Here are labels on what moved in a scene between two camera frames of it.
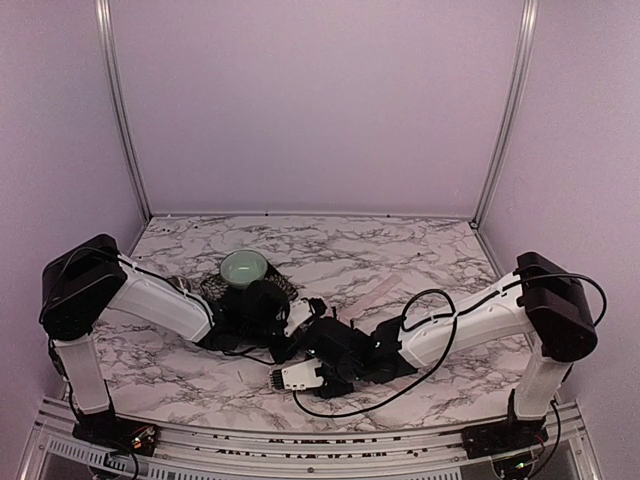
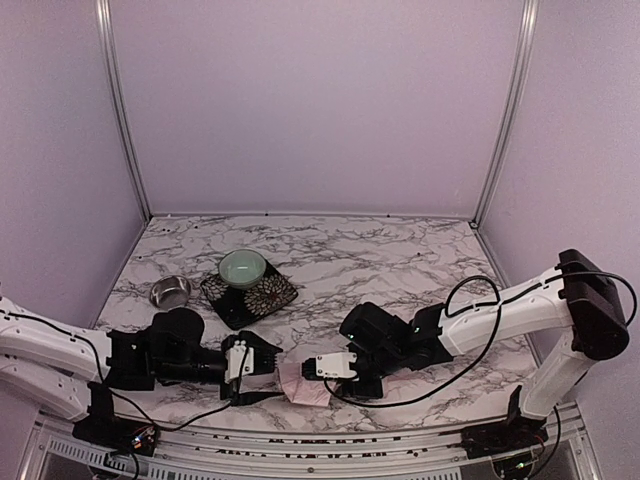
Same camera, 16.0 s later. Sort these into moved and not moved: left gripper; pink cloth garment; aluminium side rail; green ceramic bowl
Moved: left gripper; pink cloth garment
Not moved: green ceramic bowl; aluminium side rail
